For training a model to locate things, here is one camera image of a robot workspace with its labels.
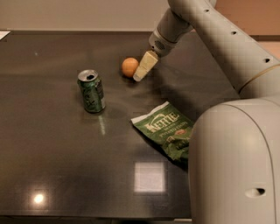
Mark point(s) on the green jalapeno chip bag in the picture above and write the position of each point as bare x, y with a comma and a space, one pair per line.
169, 129

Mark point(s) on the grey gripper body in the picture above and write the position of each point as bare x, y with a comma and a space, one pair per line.
161, 45

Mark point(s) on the orange fruit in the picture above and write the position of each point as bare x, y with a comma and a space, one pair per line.
129, 66

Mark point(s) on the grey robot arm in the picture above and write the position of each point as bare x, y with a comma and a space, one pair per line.
234, 157

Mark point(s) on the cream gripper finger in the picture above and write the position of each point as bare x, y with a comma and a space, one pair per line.
148, 61

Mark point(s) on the green soda can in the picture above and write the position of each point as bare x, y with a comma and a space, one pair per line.
90, 85

